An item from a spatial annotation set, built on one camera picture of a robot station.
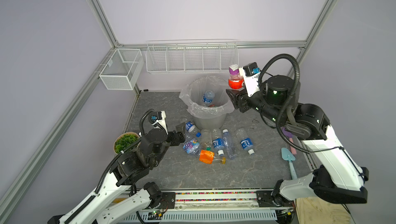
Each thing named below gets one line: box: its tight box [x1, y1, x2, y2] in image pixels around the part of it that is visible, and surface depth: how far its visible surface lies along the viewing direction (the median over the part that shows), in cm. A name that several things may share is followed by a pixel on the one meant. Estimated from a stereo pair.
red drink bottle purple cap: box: [227, 64, 244, 90], surface depth 47 cm
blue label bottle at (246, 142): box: [235, 127, 255, 156], surface depth 90 cm
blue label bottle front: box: [202, 89, 216, 106], surface depth 98 cm
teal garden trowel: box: [281, 147, 298, 180], surface depth 86 cm
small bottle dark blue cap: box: [185, 121, 202, 138], surface depth 97 cm
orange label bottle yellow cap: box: [199, 149, 227, 165], surface depth 84 cm
